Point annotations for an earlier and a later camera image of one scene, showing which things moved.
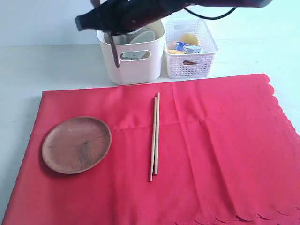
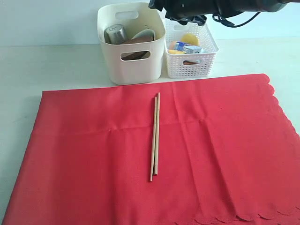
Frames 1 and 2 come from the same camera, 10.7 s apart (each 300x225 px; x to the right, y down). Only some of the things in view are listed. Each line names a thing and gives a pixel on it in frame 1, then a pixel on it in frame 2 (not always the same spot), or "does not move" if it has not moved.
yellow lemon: (190, 39) does not move
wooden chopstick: (157, 132) does not move
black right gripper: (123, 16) -> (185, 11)
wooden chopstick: (153, 138) does not move
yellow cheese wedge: (175, 52) does not move
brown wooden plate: (73, 145) -> (138, 55)
